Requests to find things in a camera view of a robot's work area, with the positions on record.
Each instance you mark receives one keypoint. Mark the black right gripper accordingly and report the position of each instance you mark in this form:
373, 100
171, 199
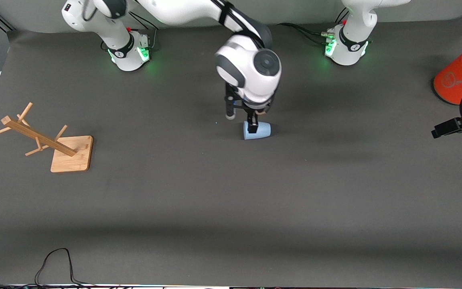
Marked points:
252, 117

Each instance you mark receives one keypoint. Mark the light blue plastic cup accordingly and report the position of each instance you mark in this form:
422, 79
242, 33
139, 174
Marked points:
263, 130

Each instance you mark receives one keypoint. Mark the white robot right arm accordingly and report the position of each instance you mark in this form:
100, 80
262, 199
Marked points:
251, 68

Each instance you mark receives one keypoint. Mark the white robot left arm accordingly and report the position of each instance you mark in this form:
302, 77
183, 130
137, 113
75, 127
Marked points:
355, 24

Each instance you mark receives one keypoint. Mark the wooden cup rack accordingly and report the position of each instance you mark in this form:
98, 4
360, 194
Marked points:
72, 158

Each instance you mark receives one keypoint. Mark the orange cylinder container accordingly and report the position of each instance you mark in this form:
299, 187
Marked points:
459, 76

